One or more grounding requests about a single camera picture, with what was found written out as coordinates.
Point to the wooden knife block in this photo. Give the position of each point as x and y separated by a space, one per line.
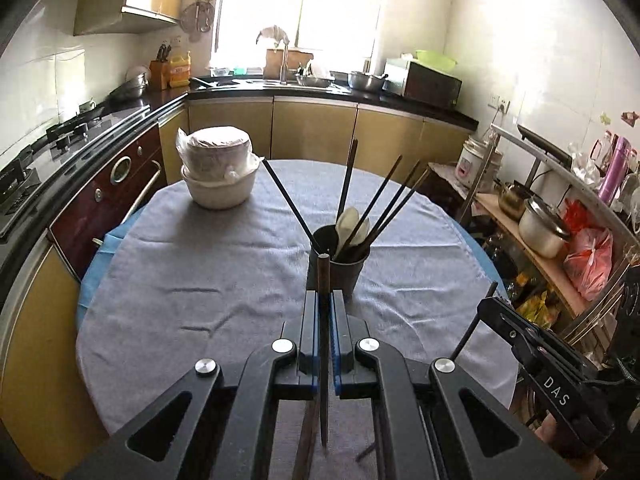
159 69

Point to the red plastic bag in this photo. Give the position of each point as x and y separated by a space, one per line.
588 263

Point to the green plastic basin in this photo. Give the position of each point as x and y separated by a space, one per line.
435 61

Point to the yellow oil bottle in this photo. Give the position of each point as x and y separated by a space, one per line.
179 70

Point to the brass kettle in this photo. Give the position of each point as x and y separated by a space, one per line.
512 198

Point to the round wall rack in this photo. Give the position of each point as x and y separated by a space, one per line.
196 19

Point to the white ceramic bowl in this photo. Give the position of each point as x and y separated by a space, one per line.
226 193

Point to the black gas stove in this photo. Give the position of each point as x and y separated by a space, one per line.
30 172

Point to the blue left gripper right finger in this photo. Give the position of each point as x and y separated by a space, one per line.
342 349

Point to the wooden cutting board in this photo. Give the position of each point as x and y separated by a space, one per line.
275 60

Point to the black utensil cup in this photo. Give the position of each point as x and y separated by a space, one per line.
345 271

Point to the blue table cover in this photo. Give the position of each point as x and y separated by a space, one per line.
99 265

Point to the wok on counter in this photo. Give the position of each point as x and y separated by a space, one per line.
132 89

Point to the dark red built-in oven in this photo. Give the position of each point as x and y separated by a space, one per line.
121 187

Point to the purple thermos bottle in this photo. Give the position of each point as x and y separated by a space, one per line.
616 171

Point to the dark chopstick in cup upright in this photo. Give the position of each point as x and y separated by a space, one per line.
347 176

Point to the microwave oven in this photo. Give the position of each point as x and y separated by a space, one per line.
416 82

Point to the sink faucet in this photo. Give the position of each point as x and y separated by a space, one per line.
283 74

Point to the metal shelf rack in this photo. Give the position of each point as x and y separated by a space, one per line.
599 318

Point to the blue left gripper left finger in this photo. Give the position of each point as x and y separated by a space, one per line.
308 346

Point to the grey tablecloth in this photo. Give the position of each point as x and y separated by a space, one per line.
189 283

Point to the white rice cooker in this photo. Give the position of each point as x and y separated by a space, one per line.
470 162

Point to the steel pot by sink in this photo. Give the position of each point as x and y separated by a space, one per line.
365 82

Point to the bagged stack of bowls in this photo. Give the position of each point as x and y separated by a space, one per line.
215 153

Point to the steel pot on shelf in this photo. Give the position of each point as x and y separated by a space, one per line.
542 229

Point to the white spoon in cup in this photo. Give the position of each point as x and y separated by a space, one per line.
351 230

